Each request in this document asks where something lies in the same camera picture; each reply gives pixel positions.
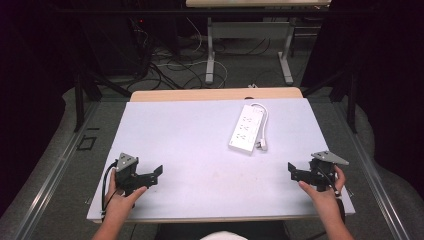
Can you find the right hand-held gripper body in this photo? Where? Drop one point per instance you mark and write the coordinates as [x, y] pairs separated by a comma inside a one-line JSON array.
[[325, 166]]

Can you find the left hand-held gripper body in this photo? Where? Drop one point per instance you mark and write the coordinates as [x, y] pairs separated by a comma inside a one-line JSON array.
[[126, 171]]

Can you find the person's left hand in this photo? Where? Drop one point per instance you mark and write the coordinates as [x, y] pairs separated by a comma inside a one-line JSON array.
[[121, 203]]

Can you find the person's right hand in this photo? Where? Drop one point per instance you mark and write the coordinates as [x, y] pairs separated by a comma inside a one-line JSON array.
[[325, 200]]

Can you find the white power plug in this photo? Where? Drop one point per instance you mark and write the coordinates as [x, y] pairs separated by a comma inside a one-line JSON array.
[[262, 145]]

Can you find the white table mat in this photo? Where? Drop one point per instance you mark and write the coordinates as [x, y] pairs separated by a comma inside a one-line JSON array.
[[200, 160]]

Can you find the white power strip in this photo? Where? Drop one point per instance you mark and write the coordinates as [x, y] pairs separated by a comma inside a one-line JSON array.
[[243, 130]]

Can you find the black metal stand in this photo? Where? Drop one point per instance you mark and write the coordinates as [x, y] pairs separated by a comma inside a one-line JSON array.
[[80, 100], [350, 100]]

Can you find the wooden table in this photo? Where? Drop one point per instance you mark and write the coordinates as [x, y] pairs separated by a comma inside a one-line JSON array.
[[200, 94]]

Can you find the person's white clothing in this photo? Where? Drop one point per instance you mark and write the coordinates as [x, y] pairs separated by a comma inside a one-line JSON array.
[[224, 236]]

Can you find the white desk with metal legs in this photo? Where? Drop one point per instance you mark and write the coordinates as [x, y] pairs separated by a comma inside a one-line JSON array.
[[246, 30]]

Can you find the grey metal floor rail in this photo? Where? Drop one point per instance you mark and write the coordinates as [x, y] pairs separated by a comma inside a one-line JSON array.
[[373, 180], [50, 173]]

